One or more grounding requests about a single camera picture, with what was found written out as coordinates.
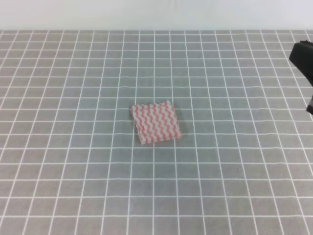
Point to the grey checked tablecloth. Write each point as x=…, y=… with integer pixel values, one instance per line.
x=71, y=162

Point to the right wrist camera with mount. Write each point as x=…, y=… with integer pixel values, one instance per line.
x=302, y=57

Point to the pink wavy striped towel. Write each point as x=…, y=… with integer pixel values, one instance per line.
x=156, y=122

